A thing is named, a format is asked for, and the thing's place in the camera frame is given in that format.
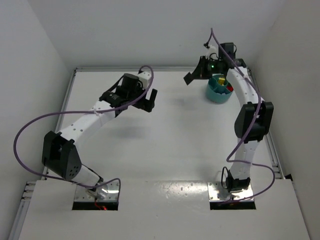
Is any yellow lego brick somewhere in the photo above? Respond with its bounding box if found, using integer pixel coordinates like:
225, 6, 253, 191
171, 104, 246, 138
217, 77, 226, 86

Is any red lego brick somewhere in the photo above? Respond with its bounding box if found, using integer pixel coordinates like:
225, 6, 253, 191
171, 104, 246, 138
227, 85, 234, 92

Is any black lego plate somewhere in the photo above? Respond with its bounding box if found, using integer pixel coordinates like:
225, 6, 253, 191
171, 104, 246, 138
183, 72, 194, 86

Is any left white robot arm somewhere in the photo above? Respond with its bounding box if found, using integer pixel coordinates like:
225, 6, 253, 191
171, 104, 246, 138
41, 70, 158, 189

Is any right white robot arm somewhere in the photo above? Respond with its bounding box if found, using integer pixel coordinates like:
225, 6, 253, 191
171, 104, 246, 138
183, 42, 274, 193

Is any teal divided round container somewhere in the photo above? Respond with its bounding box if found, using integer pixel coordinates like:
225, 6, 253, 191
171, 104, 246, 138
205, 74, 234, 104

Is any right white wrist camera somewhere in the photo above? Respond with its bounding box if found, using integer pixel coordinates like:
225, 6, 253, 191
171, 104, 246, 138
204, 43, 218, 60

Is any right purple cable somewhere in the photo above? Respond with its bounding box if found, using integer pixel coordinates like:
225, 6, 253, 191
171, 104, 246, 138
203, 27, 276, 205

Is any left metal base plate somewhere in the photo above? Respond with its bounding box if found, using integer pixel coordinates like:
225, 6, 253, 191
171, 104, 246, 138
74, 181, 119, 203

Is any metal base plate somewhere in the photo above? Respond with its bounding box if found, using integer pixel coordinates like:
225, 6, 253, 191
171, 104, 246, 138
207, 182, 254, 202
74, 181, 119, 203

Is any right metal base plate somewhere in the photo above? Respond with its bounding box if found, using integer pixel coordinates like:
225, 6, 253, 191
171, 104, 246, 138
207, 182, 254, 202

